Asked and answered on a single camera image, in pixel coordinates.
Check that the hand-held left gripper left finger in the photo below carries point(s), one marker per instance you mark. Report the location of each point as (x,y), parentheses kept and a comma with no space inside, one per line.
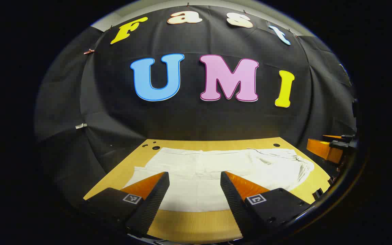
(151,204)

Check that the white jeans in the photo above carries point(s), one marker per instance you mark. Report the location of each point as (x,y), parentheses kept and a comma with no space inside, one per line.
(196,170)

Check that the black backdrop cloth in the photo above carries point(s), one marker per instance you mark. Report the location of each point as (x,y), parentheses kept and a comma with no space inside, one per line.
(196,119)

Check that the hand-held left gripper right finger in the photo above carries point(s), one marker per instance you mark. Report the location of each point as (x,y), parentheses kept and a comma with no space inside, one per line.
(235,204)

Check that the small red clip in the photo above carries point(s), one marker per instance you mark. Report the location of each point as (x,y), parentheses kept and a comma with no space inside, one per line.
(88,51)

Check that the small white clip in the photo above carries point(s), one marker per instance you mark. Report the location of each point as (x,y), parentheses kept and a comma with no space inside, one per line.
(81,126)

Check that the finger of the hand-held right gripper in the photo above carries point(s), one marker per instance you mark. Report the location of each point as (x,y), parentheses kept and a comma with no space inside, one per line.
(323,149)

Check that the black table edge bracket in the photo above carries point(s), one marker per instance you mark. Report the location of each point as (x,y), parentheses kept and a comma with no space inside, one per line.
(318,194)

